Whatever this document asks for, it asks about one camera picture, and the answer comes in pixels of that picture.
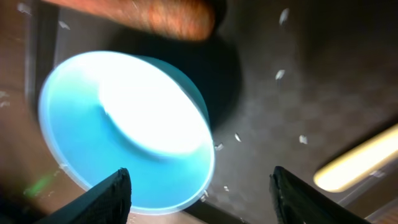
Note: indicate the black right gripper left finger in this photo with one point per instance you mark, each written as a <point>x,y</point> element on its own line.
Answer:
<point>108,202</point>

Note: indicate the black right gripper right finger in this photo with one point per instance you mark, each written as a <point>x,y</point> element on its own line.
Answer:
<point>296,202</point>

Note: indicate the orange carrot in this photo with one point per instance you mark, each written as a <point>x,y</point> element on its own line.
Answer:
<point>176,19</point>

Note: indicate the light blue rice bowl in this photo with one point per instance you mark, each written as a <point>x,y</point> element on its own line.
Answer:
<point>101,111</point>

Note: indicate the yellow plastic spoon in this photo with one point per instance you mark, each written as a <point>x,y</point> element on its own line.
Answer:
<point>358,163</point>

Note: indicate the dark brown serving tray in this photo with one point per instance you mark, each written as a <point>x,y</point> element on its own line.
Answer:
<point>286,83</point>

